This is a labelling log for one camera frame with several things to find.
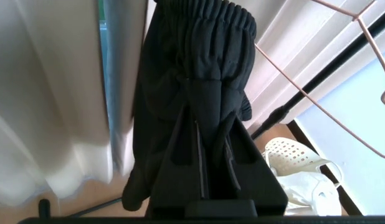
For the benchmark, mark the white garment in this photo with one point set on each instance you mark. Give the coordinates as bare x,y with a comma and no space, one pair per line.
304,193

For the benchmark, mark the beige curtain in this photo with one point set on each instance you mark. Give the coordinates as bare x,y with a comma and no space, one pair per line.
304,46
40,77

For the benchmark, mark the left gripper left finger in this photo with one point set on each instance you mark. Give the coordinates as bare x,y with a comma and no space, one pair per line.
177,186

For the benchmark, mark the pink clothes hanger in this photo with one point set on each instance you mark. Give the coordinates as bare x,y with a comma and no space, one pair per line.
301,91

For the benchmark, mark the white laundry basket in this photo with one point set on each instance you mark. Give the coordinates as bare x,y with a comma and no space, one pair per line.
289,152

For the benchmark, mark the black clothes rack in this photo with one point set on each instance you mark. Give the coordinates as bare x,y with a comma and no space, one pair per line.
323,73

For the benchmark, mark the black shorts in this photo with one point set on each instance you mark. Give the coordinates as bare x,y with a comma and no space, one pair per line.
205,46

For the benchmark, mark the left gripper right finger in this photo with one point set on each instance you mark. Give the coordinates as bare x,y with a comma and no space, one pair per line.
261,186

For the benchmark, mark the window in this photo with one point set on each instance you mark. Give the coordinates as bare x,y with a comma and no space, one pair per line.
102,37

